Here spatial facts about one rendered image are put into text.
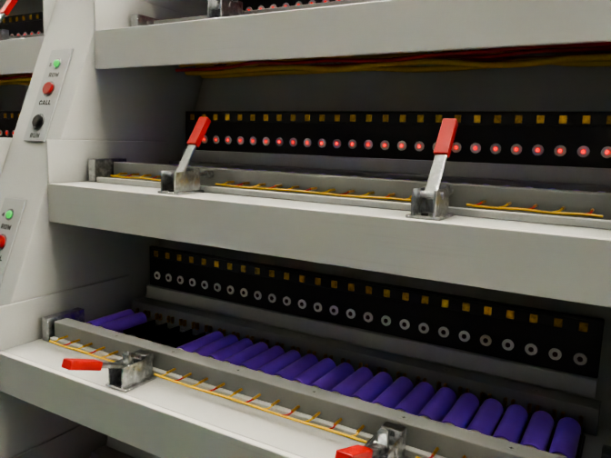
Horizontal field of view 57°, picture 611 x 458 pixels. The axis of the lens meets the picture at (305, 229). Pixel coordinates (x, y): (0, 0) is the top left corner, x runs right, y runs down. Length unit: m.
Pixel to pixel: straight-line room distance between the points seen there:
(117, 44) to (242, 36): 0.18
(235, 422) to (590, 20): 0.42
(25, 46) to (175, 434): 0.56
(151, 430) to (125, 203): 0.23
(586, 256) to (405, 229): 0.13
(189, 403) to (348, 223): 0.22
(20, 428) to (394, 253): 0.50
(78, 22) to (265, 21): 0.29
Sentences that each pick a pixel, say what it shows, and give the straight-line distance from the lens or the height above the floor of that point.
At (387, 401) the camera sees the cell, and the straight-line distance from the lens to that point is 0.52.
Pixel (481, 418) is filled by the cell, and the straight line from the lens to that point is 0.51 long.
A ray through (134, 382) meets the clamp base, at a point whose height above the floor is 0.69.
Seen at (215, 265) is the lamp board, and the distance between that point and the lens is 0.71.
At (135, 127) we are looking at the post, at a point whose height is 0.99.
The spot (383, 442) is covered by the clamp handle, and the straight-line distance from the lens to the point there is 0.44.
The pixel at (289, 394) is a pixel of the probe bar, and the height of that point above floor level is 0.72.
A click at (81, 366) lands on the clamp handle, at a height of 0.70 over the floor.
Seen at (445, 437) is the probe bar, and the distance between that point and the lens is 0.47.
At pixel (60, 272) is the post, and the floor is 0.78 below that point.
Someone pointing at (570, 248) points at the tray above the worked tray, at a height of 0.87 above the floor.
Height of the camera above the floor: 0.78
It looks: 10 degrees up
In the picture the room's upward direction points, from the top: 12 degrees clockwise
